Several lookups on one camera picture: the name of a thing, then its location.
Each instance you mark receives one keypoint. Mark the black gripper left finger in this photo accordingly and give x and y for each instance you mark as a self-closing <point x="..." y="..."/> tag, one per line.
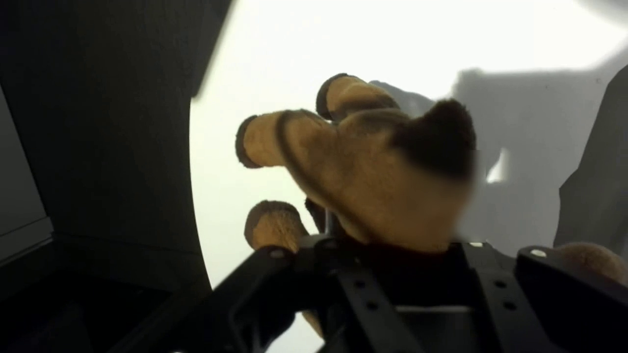
<point x="341" y="283"/>

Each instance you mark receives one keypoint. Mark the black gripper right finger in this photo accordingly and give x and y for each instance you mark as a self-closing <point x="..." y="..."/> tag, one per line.
<point x="569" y="298"/>

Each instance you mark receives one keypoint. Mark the brown plush toy animal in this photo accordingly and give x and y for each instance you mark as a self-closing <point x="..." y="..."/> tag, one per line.
<point x="374" y="175"/>

